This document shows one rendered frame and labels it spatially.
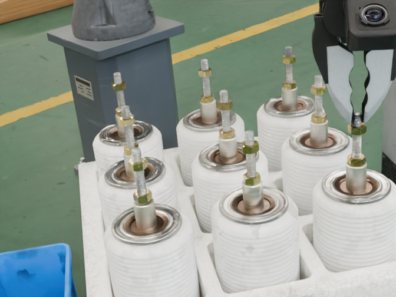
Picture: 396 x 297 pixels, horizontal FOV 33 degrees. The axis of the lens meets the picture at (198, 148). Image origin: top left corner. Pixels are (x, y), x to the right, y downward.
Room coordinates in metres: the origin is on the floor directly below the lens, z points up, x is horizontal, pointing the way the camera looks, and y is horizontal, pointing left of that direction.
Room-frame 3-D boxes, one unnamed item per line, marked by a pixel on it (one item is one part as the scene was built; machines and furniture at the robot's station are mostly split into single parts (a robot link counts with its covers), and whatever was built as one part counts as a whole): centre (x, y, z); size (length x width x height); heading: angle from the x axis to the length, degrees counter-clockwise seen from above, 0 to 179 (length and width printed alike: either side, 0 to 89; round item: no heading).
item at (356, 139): (0.63, -0.17, 0.30); 0.01 x 0.01 x 0.08
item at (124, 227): (0.60, 0.06, 0.25); 0.08 x 0.08 x 0.01
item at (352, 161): (0.63, -0.17, 0.29); 0.02 x 0.02 x 0.01; 7
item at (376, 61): (0.65, -0.19, 0.38); 0.06 x 0.03 x 0.09; 172
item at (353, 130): (0.63, -0.17, 0.32); 0.02 x 0.02 x 0.01; 7
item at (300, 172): (0.75, -0.15, 0.16); 0.10 x 0.10 x 0.18
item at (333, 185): (0.63, -0.17, 0.25); 0.08 x 0.08 x 0.01
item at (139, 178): (0.60, 0.06, 0.30); 0.01 x 0.01 x 0.08
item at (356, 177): (0.63, -0.17, 0.26); 0.02 x 0.02 x 0.03
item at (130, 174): (0.72, 0.08, 0.26); 0.02 x 0.02 x 0.03
